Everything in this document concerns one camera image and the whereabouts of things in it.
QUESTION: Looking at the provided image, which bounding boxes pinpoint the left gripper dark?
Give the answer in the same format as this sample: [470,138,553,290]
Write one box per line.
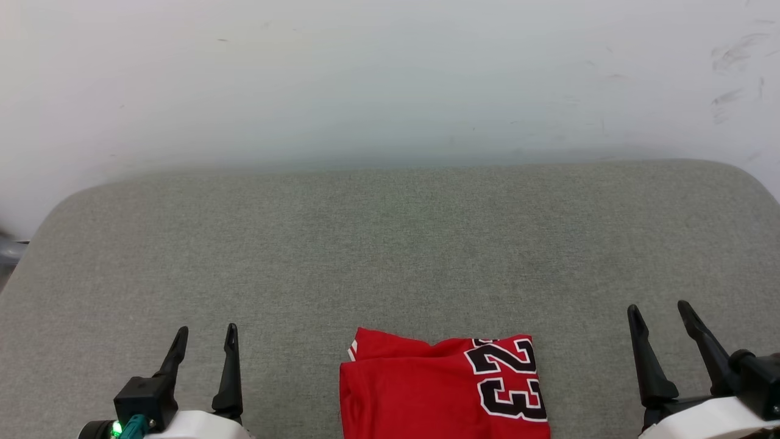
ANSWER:
[78,323,243,439]

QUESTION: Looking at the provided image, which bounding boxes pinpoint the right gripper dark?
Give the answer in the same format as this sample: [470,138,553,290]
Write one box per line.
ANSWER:
[627,300,780,430]

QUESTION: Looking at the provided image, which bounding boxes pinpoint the red basketball jersey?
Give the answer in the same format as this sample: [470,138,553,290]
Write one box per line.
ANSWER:
[339,327,551,439]

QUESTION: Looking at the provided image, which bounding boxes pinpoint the grey fabric sofa cushion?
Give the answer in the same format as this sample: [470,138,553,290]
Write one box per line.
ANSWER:
[0,160,780,439]

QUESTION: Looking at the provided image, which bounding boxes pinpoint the grey rounded metal object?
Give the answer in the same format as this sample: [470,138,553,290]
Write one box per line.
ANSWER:
[0,235,29,272]

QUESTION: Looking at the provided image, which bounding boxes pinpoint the teal cable connector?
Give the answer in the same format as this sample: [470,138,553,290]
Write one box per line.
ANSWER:
[121,415,151,439]

